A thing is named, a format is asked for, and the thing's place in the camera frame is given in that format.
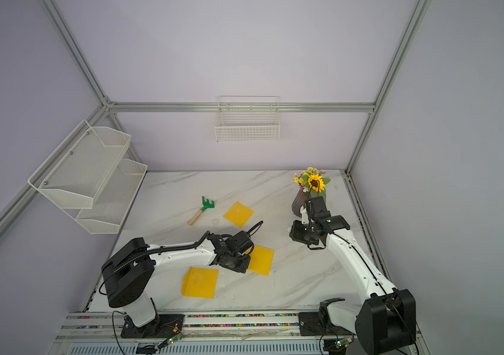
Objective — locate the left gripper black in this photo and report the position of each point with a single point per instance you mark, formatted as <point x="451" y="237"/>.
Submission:
<point x="244" y="266"/>

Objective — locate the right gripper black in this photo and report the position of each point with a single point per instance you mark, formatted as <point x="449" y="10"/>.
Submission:
<point x="297" y="236"/>

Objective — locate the yellow envelope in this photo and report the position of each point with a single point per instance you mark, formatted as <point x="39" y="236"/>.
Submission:
<point x="261" y="260"/>
<point x="239" y="214"/>
<point x="200" y="283"/>

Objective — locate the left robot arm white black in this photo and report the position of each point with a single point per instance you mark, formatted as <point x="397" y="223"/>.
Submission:
<point x="127" y="273"/>

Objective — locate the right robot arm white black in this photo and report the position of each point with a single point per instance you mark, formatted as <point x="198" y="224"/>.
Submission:
<point x="384" y="319"/>

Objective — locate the dark purple vase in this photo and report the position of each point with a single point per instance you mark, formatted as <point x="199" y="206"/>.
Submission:
<point x="299" y="201"/>

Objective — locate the sunflower bouquet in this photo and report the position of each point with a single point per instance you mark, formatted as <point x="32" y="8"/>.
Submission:
<point x="312" y="182"/>

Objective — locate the lower white mesh shelf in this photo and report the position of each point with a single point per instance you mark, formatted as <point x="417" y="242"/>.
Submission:
<point x="109" y="212"/>

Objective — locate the white mesh shelf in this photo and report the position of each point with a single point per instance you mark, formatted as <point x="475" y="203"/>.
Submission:
<point x="74" y="176"/>
<point x="109" y="212"/>

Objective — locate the upper white mesh shelf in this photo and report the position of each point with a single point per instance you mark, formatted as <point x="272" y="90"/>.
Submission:
<point x="74" y="176"/>

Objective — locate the green toy rake wooden handle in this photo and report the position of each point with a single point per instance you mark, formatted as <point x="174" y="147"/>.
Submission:
<point x="206" y="204"/>

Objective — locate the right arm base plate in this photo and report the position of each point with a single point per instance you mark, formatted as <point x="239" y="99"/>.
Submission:
<point x="335" y="317"/>

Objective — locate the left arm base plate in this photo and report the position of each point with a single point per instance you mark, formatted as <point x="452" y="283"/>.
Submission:
<point x="152" y="326"/>

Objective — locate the white wire wall basket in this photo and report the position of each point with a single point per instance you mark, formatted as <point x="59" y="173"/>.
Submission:
<point x="244" y="119"/>

